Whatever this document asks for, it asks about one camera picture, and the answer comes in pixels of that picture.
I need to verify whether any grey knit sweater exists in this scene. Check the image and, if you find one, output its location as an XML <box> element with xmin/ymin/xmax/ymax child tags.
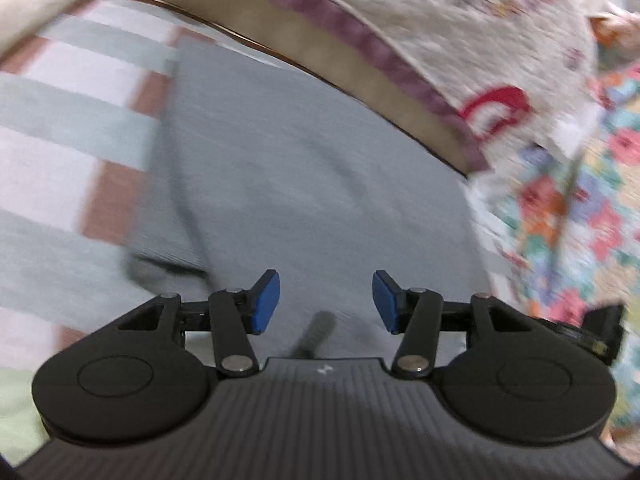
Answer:
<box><xmin>120</xmin><ymin>36</ymin><xmax>493</xmax><ymax>361</ymax></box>

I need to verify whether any striped bed sheet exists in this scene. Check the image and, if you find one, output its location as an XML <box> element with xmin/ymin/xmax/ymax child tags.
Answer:
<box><xmin>0</xmin><ymin>0</ymin><xmax>288</xmax><ymax>376</ymax></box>

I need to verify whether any cream printed fleece blanket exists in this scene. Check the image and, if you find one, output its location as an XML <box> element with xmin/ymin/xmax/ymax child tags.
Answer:
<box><xmin>192</xmin><ymin>0</ymin><xmax>618</xmax><ymax>191</ymax></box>

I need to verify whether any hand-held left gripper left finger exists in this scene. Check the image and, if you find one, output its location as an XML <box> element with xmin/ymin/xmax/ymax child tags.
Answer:
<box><xmin>82</xmin><ymin>269</ymin><xmax>281</xmax><ymax>378</ymax></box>

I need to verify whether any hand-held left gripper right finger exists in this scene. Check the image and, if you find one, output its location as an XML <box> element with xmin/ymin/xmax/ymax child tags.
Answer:
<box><xmin>372</xmin><ymin>270</ymin><xmax>558</xmax><ymax>379</ymax></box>

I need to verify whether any light green cloth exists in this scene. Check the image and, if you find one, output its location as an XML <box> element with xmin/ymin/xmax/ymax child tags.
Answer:
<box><xmin>0</xmin><ymin>359</ymin><xmax>68</xmax><ymax>467</ymax></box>

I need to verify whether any colourful floral cloth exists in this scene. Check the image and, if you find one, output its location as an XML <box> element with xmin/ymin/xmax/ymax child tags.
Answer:
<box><xmin>467</xmin><ymin>10</ymin><xmax>640</xmax><ymax>443</ymax></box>

